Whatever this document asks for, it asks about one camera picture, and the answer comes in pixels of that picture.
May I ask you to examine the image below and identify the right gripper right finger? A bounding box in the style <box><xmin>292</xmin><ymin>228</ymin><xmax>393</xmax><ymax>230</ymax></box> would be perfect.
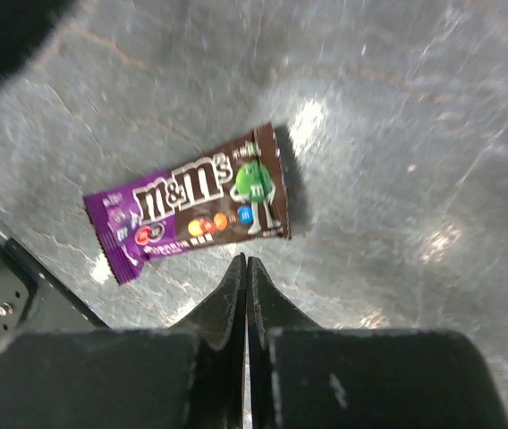
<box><xmin>247</xmin><ymin>257</ymin><xmax>320</xmax><ymax>428</ymax></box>

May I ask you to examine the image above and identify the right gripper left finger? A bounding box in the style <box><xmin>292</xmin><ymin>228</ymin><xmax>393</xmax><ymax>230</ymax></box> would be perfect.
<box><xmin>172</xmin><ymin>254</ymin><xmax>246</xmax><ymax>428</ymax></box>

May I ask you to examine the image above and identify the brown purple candy bag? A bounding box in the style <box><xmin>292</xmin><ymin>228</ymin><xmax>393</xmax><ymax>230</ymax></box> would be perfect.
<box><xmin>83</xmin><ymin>123</ymin><xmax>292</xmax><ymax>284</ymax></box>

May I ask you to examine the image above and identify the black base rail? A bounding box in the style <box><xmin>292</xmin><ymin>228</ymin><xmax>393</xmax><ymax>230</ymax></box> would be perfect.
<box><xmin>0</xmin><ymin>221</ymin><xmax>107</xmax><ymax>340</ymax></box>

